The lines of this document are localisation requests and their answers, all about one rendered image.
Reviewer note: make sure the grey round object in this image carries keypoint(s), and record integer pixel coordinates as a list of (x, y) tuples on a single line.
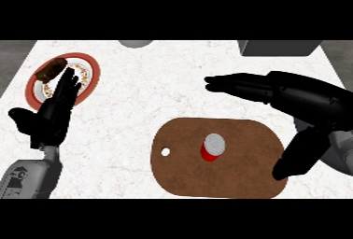
[(135, 43)]

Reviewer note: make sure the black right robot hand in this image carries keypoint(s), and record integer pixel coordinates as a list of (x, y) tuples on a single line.
[(303, 99)]

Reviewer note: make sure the dark grey box appliance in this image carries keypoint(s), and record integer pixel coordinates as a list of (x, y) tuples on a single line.
[(278, 47)]

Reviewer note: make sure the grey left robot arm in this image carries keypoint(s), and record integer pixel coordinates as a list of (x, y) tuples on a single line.
[(28, 177)]

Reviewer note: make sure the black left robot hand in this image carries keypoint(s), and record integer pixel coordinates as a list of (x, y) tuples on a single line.
[(54, 112)]

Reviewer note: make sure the red rimmed plate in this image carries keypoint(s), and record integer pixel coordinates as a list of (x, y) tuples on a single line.
[(80, 74)]

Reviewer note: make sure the red can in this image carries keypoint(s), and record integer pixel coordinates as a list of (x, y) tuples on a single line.
[(212, 148)]

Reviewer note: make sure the brown food piece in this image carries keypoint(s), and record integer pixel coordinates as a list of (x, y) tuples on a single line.
[(51, 70)]

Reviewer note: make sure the brown wooden cutting board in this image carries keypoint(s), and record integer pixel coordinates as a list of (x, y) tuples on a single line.
[(220, 158)]

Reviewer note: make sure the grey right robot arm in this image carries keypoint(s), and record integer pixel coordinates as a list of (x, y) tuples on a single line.
[(336, 149)]

